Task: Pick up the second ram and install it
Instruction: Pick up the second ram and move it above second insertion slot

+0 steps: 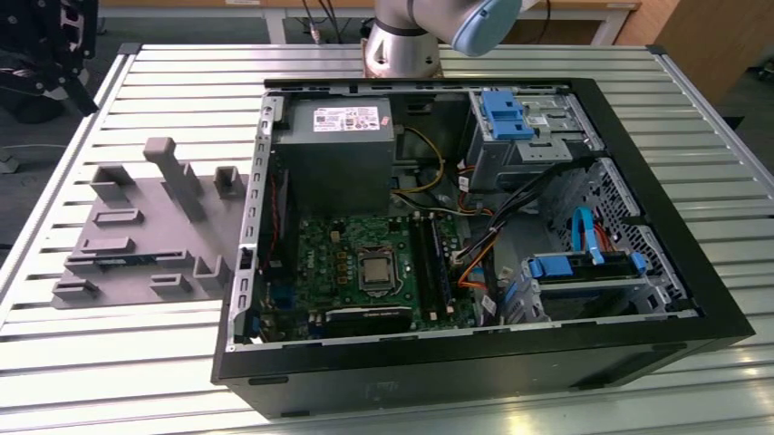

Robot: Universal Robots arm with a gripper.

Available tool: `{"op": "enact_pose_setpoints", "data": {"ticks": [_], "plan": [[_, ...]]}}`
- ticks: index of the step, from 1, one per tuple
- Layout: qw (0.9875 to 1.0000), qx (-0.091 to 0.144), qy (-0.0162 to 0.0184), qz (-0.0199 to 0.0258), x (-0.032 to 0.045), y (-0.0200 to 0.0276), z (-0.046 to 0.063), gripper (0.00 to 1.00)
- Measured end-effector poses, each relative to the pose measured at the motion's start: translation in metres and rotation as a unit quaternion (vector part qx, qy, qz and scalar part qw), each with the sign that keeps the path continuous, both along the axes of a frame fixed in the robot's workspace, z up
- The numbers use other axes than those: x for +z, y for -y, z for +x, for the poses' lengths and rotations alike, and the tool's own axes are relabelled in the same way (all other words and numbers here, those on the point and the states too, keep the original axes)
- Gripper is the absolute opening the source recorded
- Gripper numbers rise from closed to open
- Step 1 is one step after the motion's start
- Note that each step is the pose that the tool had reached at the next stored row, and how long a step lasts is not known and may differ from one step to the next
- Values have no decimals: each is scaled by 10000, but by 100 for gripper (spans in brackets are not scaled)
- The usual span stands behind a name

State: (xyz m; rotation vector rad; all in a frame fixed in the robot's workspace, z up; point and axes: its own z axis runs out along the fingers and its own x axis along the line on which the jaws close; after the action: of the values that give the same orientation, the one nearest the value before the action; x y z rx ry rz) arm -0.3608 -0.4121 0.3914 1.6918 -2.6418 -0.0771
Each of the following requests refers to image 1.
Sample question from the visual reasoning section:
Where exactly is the brown wooden cabinet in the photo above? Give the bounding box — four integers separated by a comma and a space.
615, 0, 774, 105

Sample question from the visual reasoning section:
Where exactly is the grey power supply unit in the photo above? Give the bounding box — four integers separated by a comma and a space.
272, 95, 399, 217

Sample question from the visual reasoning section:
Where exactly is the blue plastic disk carrier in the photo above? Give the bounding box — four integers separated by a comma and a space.
503, 270, 538, 324

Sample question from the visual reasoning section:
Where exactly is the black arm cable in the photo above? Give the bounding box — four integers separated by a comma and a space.
299, 0, 343, 45

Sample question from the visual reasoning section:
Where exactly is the hard disk in blue carrier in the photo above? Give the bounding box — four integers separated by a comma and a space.
525, 251, 647, 287

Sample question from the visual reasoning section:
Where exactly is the orange flat wire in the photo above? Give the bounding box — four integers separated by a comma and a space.
594, 224, 619, 255
457, 237, 505, 291

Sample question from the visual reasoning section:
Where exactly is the wooden desk white frame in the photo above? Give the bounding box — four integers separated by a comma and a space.
102, 0, 643, 45

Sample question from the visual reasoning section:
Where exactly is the white floor box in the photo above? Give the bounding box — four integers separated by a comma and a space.
0, 143, 62, 173

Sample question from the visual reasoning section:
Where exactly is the yellow wire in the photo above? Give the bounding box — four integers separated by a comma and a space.
390, 126, 446, 197

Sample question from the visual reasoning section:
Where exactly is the blue plastic drive latch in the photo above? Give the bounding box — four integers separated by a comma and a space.
482, 92, 538, 141

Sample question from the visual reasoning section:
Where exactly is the black open PC case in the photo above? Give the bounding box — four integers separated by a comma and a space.
210, 76, 757, 419

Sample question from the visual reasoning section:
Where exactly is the grey parts rack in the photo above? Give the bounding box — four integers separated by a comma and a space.
51, 137, 251, 312

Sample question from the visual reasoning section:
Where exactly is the black mesh bin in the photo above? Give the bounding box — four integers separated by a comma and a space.
11, 97, 66, 124

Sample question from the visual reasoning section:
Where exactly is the blue flat wire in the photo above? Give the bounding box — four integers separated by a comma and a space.
570, 206, 607, 266

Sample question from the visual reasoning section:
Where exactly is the silver CPU chip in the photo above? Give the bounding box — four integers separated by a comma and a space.
362, 258, 393, 282

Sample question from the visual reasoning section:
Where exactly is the green motherboard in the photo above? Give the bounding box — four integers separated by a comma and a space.
258, 212, 485, 342

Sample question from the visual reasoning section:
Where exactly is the black graphics card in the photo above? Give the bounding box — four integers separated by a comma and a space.
323, 305, 415, 339

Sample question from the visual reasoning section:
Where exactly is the RAM stick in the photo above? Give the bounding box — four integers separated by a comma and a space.
90, 255, 160, 267
431, 216, 458, 314

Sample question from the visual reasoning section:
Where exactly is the metal CPU socket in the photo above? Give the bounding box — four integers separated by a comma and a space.
355, 246, 399, 294

